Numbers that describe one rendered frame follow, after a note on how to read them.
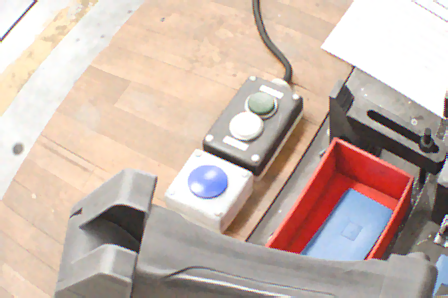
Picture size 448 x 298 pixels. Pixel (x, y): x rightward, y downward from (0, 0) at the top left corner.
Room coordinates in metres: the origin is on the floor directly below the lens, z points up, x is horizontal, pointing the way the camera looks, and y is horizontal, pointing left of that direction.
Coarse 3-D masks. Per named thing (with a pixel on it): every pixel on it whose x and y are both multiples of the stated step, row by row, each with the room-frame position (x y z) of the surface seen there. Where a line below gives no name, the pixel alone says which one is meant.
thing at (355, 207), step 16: (352, 192) 0.72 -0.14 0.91; (336, 208) 0.70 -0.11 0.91; (352, 208) 0.70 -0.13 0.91; (368, 208) 0.69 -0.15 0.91; (384, 208) 0.69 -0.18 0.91; (336, 224) 0.68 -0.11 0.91; (368, 224) 0.67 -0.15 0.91; (320, 240) 0.66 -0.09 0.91; (336, 240) 0.66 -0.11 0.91; (352, 240) 0.65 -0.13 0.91; (368, 240) 0.65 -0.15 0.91; (320, 256) 0.64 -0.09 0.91; (336, 256) 0.63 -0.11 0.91; (352, 256) 0.63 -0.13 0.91
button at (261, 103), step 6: (252, 96) 0.84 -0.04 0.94; (258, 96) 0.84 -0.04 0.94; (264, 96) 0.84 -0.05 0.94; (270, 96) 0.84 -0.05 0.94; (252, 102) 0.83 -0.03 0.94; (258, 102) 0.83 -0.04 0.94; (264, 102) 0.83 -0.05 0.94; (270, 102) 0.83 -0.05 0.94; (252, 108) 0.82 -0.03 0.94; (258, 108) 0.82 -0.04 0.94; (264, 108) 0.82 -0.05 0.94; (270, 108) 0.82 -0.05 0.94; (258, 114) 0.82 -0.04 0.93; (264, 114) 0.81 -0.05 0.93
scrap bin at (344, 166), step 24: (336, 144) 0.75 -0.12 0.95; (336, 168) 0.75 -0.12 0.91; (360, 168) 0.73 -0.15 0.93; (384, 168) 0.71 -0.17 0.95; (312, 192) 0.71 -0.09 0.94; (336, 192) 0.72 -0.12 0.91; (360, 192) 0.72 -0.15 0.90; (384, 192) 0.71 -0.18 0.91; (408, 192) 0.67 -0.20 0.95; (288, 216) 0.67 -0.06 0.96; (312, 216) 0.70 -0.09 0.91; (288, 240) 0.66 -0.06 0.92; (384, 240) 0.62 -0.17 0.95
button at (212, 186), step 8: (200, 168) 0.75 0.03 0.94; (208, 168) 0.75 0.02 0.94; (216, 168) 0.75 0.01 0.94; (192, 176) 0.74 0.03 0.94; (200, 176) 0.74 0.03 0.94; (208, 176) 0.74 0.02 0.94; (216, 176) 0.74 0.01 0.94; (224, 176) 0.74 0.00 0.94; (192, 184) 0.73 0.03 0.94; (200, 184) 0.73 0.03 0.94; (208, 184) 0.73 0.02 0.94; (216, 184) 0.73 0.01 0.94; (224, 184) 0.73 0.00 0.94; (192, 192) 0.73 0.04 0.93; (200, 192) 0.72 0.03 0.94; (208, 192) 0.72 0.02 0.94; (216, 192) 0.72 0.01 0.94
